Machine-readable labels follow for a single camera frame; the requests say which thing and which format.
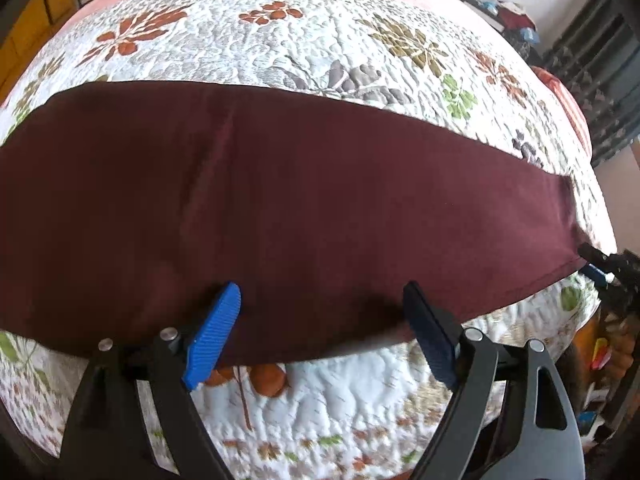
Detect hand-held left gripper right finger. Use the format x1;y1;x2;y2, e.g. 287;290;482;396
402;281;587;480

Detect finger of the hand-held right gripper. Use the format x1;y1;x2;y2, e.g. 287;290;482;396
580;265;640;312
577;243;640;282

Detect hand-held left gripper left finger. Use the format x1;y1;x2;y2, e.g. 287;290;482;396
59;281;242;480

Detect maroon pants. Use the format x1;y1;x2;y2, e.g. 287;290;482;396
0;80;593;367

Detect white floral quilt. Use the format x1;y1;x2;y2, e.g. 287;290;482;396
0;0;618;480

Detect dark patterned curtain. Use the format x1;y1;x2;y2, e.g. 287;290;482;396
544;0;640;167

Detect red cloth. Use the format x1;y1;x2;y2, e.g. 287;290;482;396
499;6;537;32

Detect cluttered dark nightstand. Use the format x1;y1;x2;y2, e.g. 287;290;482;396
444;0;543;63

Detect yellow wooden wardrobe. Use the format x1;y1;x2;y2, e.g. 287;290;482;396
0;0;77;106

